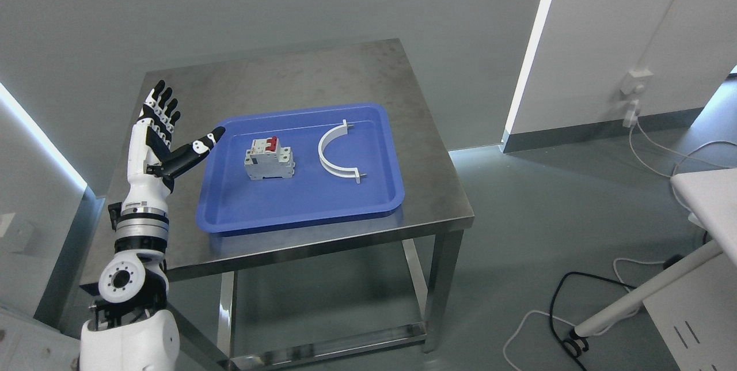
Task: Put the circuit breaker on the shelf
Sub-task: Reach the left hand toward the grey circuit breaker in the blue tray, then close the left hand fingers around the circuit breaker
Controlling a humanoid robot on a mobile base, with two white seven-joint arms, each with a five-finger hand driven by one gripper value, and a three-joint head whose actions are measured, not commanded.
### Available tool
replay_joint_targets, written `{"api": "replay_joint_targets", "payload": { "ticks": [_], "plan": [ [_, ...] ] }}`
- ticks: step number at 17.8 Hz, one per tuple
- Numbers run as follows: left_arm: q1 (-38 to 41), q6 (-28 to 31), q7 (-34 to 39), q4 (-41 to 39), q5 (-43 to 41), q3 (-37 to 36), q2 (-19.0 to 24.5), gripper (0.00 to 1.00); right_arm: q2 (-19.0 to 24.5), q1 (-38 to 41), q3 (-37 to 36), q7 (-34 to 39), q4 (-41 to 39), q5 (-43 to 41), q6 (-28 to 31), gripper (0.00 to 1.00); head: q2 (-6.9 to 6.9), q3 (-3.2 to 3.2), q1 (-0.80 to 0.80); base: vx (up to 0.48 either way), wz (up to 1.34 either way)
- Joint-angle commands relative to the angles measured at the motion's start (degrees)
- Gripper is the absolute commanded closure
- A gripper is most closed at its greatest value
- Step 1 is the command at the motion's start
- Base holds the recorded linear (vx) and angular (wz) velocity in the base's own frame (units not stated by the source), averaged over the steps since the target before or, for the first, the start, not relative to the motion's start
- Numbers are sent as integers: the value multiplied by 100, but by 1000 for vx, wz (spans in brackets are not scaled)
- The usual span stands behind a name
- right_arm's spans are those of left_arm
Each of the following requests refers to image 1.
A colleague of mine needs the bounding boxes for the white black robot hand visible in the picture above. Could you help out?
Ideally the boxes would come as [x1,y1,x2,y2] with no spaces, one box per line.
[122,80,226,218]

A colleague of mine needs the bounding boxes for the grey circuit breaker red switches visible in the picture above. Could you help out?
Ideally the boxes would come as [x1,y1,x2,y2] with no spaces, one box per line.
[244,135,295,180]

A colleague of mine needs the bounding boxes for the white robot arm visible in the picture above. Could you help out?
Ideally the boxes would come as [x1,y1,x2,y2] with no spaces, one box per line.
[79,200,181,370]

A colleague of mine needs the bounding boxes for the blue plastic tray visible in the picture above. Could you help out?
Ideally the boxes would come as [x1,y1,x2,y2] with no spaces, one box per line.
[196,103,405,235]

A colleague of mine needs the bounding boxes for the stainless steel table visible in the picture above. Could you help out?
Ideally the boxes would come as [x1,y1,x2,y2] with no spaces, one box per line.
[79,38,475,371]

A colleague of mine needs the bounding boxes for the white desk with leg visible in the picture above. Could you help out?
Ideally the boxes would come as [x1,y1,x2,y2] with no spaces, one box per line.
[569,168,736,340]

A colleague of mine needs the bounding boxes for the white perforated cabinet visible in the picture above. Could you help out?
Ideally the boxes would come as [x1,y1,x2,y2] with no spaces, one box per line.
[644,255,736,370]

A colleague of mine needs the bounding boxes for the white semicircular bracket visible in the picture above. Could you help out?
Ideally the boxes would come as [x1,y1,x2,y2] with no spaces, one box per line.
[317,119,367,185]

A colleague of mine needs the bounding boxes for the black cable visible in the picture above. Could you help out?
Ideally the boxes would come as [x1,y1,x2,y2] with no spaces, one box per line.
[549,253,683,371]

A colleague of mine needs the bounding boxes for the white wall socket with plug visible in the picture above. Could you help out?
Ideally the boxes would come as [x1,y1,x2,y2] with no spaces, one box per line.
[620,69,653,128]

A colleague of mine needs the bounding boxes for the white cable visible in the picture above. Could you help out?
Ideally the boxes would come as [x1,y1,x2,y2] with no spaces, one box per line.
[502,107,737,371]

